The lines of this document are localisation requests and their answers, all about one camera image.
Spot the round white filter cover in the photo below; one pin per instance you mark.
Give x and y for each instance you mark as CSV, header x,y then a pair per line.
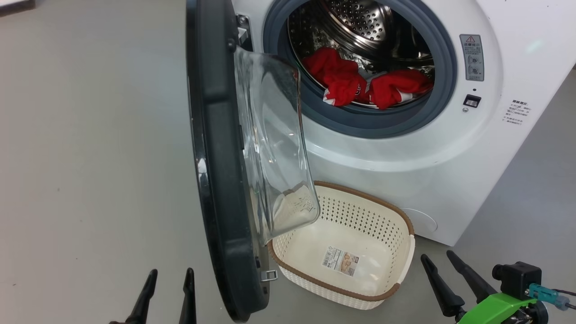
x,y
420,221

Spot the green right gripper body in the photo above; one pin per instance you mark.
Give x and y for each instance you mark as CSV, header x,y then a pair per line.
x,y
495,310

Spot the black door lock socket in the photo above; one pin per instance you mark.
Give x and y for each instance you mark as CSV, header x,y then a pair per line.
x,y
471,101

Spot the black round glass washer door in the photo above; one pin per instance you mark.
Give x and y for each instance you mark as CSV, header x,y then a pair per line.
x,y
220,157

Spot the white front-load washing machine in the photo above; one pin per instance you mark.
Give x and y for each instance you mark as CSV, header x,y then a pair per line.
x,y
450,171

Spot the cream basket with brown rim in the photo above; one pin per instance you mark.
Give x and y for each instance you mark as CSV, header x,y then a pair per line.
x,y
310,243

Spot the small text sticker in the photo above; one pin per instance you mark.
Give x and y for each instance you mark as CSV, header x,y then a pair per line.
x,y
517,112

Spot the metal door hinge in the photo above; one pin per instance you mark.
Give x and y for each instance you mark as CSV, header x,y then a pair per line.
x,y
244,32

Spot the grey warning label sticker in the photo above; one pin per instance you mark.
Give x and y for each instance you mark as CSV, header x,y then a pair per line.
x,y
472,57

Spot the grey rubber door gasket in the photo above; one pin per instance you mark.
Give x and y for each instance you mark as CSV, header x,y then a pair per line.
x,y
360,127

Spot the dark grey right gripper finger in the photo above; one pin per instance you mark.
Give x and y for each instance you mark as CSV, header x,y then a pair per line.
x,y
441,288
472,279

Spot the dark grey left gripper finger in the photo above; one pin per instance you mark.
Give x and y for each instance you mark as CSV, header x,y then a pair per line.
x,y
188,301
141,303

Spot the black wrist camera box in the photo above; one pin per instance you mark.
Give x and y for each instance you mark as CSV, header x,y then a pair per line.
x,y
517,279

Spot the printed paper basket label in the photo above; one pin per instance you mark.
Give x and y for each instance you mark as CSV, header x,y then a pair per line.
x,y
340,261

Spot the red garment with white trim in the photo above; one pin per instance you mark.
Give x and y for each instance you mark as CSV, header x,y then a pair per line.
x,y
337,76

